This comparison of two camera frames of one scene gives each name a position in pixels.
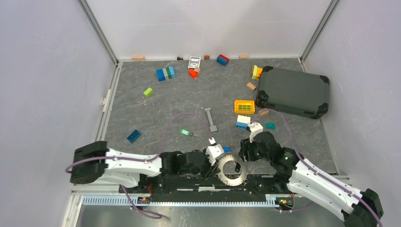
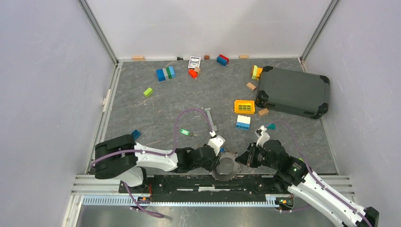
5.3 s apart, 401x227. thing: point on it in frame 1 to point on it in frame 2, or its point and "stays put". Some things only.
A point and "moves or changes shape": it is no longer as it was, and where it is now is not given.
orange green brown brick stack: x=256 y=72 stays put
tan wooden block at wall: x=138 y=58 stays put
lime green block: x=148 y=92 stays put
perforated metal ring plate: x=239 y=179 moves or changes shape
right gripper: x=245 y=145 to x=248 y=158
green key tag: x=182 y=131 stays put
